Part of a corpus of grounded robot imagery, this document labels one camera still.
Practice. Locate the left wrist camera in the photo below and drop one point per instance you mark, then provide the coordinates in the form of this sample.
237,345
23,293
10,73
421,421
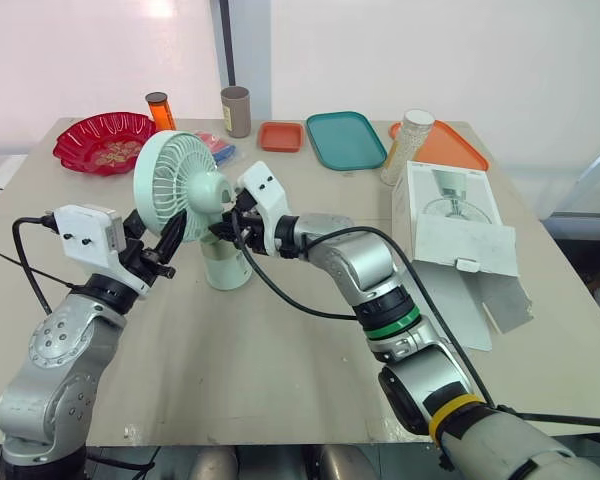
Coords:
87,230

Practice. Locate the teal tray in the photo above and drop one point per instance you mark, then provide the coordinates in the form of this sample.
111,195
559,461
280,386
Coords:
346,140

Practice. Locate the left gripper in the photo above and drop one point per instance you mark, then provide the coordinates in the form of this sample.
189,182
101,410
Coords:
140,257

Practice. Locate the orange jar with dark lid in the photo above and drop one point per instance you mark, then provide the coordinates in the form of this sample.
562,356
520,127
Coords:
161,112

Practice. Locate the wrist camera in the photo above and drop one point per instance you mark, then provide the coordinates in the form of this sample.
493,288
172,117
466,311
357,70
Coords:
266,187
87,230

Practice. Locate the clear bottle of white beads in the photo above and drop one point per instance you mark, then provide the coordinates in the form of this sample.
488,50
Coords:
405,147

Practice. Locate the red patterned plate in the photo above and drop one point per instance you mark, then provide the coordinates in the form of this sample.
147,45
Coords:
102,142

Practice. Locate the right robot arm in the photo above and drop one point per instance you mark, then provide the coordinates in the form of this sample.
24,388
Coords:
360,260

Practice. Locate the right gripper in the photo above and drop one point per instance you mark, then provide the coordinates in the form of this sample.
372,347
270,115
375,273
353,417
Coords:
247,225

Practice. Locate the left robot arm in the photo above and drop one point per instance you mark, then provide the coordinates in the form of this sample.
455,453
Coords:
55,360

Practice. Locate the grey-brown cup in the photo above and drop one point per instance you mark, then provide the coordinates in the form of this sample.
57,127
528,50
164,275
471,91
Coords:
236,112

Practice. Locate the robot body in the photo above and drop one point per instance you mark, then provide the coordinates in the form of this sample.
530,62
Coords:
280,462

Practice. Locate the large orange tray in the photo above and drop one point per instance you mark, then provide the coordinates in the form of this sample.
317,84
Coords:
450,147

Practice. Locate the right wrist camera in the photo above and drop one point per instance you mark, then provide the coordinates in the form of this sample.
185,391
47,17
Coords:
266,187

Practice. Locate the blue and red pack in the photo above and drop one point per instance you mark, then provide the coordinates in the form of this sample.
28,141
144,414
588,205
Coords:
222,149

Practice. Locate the white fan box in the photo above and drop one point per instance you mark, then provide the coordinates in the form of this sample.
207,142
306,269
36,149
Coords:
450,215

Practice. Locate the pale green desk fan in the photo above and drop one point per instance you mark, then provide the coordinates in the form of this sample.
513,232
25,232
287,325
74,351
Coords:
172,175

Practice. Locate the small orange tray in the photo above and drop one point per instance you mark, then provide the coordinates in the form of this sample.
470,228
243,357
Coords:
281,136

